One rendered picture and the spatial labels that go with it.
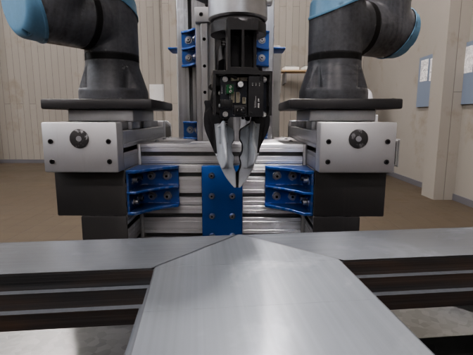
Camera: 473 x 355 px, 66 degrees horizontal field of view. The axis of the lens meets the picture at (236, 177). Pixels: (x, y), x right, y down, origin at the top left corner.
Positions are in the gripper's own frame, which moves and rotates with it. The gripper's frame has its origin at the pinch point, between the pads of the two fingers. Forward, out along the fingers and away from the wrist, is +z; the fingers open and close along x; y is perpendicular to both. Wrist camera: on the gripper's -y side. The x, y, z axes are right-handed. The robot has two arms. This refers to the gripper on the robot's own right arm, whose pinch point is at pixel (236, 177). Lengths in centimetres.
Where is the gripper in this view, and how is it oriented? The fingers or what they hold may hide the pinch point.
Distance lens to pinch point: 51.9
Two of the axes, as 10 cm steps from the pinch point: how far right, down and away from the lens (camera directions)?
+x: 9.9, -0.2, 1.1
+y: 1.1, 1.6, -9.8
